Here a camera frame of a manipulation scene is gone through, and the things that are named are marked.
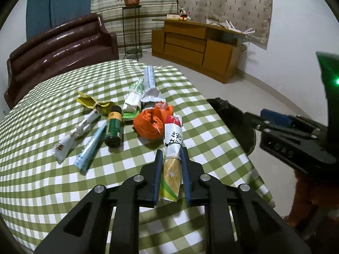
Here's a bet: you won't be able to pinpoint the person's right forearm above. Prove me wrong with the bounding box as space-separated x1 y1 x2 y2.
288 168 339 240

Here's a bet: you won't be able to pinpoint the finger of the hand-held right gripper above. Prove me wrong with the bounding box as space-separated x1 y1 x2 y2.
261 108 327 133
244 112 320 138

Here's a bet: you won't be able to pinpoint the white paper sheets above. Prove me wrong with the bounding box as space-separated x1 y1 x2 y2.
205 17 225 28

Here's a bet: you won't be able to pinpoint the small white and silver packet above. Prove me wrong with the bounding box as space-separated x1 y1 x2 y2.
52 108 102 164

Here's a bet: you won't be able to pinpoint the blue curtain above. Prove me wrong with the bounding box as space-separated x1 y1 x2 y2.
26 0 92 41

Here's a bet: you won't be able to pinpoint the orange plastic bag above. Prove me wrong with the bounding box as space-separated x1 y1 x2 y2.
133 101 175 140

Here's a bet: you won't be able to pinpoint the dark green bottle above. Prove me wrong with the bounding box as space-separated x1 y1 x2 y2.
104 105 124 147

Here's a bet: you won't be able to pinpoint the wooden cabinet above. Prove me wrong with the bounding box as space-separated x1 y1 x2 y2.
151 19 247 84

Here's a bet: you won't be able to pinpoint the light blue tube packet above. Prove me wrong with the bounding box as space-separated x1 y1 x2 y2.
74 120 108 175

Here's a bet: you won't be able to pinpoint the white router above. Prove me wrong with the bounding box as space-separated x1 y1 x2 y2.
224 20 257 36

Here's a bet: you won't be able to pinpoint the mouse plush toy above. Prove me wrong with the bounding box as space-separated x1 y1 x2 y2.
178 9 192 22

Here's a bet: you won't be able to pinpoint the crumpled yellow wrapper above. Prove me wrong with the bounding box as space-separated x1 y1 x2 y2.
76 91 116 115

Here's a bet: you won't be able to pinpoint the white packet with green print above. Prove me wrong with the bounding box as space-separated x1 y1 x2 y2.
122 79 146 119

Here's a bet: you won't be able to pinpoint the white packet with yellow end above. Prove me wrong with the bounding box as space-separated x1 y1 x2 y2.
158 114 184 203

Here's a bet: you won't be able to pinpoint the brown leather sofa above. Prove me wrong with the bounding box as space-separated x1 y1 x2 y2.
4 13 119 110

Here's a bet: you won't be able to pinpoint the green checkered tablecloth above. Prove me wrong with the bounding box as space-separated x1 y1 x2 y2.
0 59 273 252

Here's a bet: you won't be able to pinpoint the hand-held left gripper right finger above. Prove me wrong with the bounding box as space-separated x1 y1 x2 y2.
180 147 311 254

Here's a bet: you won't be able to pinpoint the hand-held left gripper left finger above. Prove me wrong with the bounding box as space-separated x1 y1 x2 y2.
33 149 163 254

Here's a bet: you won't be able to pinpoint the white packet with blue print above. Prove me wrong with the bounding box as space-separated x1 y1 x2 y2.
140 66 166 109

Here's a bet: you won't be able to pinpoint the black metal plant stand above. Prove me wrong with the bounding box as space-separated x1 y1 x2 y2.
122 4 145 60

